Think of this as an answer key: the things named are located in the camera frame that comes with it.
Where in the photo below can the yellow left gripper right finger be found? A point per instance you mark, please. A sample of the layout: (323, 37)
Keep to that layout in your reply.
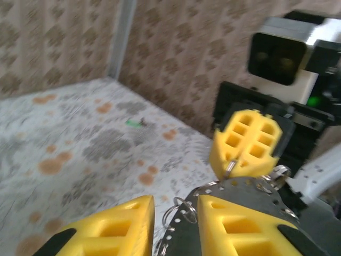
(239, 218)

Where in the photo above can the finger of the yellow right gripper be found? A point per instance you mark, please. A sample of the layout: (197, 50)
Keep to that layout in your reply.
(219, 152)
(274, 133)

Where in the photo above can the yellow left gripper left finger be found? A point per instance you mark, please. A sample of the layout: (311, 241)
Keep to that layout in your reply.
(120, 221)

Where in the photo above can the green key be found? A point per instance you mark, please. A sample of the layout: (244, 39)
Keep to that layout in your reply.
(133, 123)

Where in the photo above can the silver keyring key bunch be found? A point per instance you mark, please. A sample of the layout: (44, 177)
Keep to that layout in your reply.
(239, 192)

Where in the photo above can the aluminium frame corner post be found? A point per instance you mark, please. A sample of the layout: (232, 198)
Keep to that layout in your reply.
(121, 40)

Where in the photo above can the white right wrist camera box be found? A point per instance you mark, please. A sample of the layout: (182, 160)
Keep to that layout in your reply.
(277, 58)

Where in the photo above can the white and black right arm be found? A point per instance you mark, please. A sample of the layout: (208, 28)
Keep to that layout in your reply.
(319, 173)

